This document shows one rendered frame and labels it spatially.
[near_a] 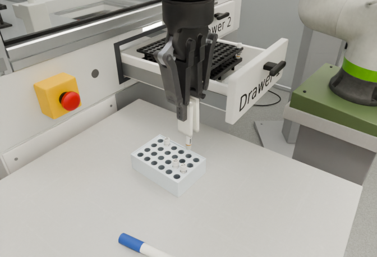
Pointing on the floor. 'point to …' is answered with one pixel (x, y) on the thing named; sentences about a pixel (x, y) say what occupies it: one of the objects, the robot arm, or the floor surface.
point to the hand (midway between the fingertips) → (188, 115)
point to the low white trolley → (257, 164)
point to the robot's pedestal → (332, 146)
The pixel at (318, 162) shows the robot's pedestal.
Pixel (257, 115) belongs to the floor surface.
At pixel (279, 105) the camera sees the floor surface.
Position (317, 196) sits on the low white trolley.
